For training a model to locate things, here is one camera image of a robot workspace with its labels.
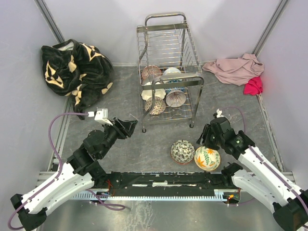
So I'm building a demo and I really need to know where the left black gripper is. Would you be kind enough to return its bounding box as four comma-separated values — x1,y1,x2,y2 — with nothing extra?
99,116,138,158

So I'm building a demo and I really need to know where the black leaf patterned bowl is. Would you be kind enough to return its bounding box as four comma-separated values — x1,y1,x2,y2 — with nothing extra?
170,140,195,165

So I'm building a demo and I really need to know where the white scalloped bowl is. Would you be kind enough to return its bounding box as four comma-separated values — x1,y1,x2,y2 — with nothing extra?
141,88,167,101

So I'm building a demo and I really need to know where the brown cross patterned bowl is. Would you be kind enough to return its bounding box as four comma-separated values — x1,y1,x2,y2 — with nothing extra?
144,96,166,115

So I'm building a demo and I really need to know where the blue triangle patterned bowl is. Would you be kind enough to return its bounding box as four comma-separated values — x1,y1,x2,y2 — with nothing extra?
165,79,185,94

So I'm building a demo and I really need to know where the stainless steel dish rack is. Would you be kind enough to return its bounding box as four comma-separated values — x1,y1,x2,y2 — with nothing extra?
136,12,205,133

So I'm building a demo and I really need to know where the plain white bowl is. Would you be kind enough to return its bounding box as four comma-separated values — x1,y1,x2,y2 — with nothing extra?
163,67,181,83

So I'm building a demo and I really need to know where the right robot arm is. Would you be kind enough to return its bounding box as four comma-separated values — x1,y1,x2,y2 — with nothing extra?
197,117,308,231

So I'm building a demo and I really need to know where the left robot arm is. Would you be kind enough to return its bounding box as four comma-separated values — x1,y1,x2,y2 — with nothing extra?
11,117,138,231

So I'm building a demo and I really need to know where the yellow floral bowl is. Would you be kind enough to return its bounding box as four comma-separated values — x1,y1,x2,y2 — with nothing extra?
194,146,221,171

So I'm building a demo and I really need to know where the magenta cloth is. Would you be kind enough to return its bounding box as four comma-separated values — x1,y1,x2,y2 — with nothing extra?
243,77,263,96

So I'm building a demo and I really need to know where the black and cream blanket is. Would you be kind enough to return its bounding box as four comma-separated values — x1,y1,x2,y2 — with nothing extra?
41,39,115,120

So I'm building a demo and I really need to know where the dusty pink cloth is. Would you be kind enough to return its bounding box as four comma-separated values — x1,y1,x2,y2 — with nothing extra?
202,53,264,86

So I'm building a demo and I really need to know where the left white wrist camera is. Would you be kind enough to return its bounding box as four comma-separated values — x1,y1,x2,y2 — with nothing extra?
88,108,113,126

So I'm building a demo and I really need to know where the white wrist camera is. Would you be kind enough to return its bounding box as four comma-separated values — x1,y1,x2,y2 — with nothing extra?
88,108,113,126
213,109,225,118

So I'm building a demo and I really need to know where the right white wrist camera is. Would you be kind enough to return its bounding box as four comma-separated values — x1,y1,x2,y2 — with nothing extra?
213,109,225,118

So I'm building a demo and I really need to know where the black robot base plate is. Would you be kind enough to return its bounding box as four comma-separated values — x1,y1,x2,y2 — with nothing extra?
91,171,241,197

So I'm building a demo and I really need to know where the light blue cable duct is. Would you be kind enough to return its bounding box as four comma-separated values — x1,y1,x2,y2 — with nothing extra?
72,189,240,200

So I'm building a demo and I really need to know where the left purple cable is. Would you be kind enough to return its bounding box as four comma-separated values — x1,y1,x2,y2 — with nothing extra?
8,112,126,230

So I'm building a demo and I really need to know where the purple cable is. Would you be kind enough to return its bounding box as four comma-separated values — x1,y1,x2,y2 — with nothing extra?
8,112,126,230
221,107,308,212

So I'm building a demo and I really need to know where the aluminium frame rail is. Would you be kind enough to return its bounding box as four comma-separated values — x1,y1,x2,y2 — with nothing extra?
23,156,308,231

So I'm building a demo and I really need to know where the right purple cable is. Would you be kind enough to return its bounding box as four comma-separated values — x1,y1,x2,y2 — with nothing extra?
221,107,308,212

